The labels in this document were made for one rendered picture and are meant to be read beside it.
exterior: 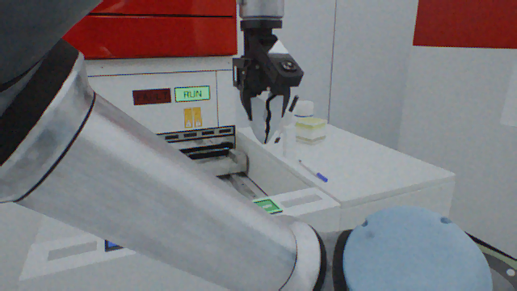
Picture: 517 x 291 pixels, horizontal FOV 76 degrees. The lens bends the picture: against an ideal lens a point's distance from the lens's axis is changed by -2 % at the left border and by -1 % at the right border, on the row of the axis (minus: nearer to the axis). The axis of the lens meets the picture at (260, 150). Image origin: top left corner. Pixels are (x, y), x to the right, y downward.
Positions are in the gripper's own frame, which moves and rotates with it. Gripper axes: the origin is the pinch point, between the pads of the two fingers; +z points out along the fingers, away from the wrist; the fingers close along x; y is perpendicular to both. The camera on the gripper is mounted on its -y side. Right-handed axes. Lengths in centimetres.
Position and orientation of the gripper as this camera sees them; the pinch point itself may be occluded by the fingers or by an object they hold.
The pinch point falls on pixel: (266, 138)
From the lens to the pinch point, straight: 60.4
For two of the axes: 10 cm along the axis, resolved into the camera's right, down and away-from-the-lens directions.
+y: -4.1, -2.9, 8.6
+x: -9.1, 1.3, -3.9
